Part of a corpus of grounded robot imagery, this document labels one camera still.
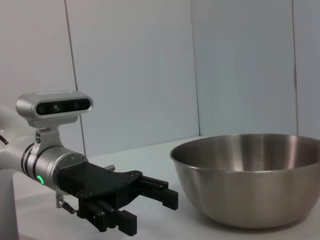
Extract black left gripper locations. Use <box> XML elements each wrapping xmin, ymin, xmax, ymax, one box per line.
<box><xmin>56</xmin><ymin>162</ymin><xmax>180</xmax><ymax>237</ymax></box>

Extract stainless steel mixing bowl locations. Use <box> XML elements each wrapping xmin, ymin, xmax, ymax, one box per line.
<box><xmin>169</xmin><ymin>133</ymin><xmax>320</xmax><ymax>230</ymax></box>

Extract left gripper cable with connector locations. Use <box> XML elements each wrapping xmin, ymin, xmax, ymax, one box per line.
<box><xmin>54</xmin><ymin>191</ymin><xmax>76</xmax><ymax>215</ymax></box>

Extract silver left camera mount bracket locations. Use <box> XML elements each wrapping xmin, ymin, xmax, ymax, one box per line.
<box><xmin>33</xmin><ymin>126</ymin><xmax>63</xmax><ymax>151</ymax></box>

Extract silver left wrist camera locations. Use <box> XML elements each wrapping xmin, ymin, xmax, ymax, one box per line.
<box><xmin>16</xmin><ymin>90</ymin><xmax>94</xmax><ymax>128</ymax></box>

